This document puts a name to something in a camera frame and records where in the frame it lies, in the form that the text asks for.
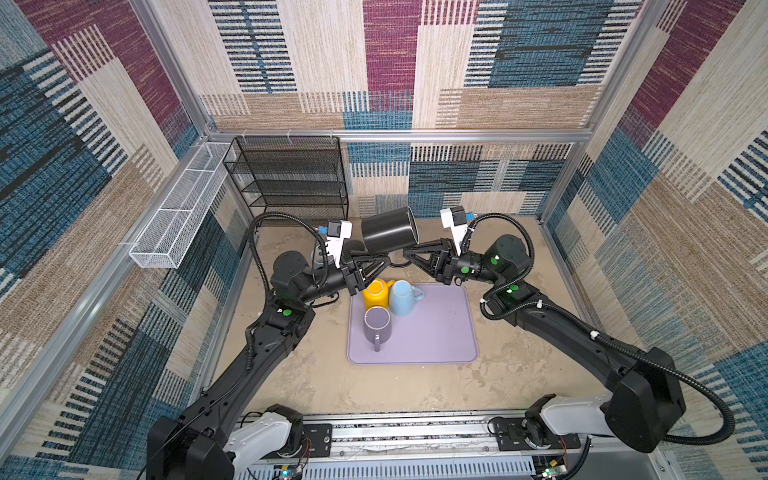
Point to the lavender ceramic mug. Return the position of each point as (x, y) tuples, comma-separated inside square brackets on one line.
[(377, 326)]

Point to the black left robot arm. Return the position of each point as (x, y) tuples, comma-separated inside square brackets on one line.
[(252, 360)]

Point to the light blue plain mug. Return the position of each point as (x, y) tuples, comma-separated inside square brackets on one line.
[(403, 297)]

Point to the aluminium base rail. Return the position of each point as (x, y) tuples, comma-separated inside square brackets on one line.
[(450, 445)]

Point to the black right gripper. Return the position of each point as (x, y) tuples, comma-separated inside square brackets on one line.
[(441, 260)]

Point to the yellow round mug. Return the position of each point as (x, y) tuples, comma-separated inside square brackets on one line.
[(377, 294)]

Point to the black ceramic mug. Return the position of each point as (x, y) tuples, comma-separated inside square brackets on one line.
[(390, 231)]

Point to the lavender plastic tray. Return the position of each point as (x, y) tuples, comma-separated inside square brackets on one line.
[(439, 330)]

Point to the white wire mesh basket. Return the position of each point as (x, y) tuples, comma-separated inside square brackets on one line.
[(164, 242)]

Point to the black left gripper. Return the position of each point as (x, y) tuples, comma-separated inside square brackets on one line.
[(352, 276)]

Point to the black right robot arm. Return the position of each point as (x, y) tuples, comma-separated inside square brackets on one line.
[(644, 398)]

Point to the black wire shelf rack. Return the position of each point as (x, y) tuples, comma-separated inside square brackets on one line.
[(302, 176)]

